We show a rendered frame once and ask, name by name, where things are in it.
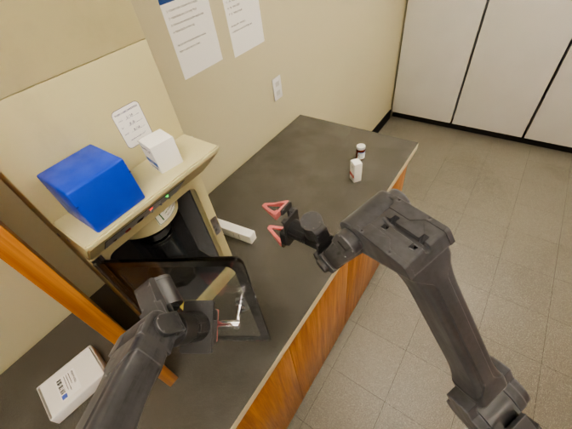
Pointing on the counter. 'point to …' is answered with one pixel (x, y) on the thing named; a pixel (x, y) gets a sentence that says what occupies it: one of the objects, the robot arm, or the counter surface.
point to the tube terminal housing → (88, 134)
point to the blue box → (93, 186)
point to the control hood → (85, 242)
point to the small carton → (161, 151)
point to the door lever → (232, 320)
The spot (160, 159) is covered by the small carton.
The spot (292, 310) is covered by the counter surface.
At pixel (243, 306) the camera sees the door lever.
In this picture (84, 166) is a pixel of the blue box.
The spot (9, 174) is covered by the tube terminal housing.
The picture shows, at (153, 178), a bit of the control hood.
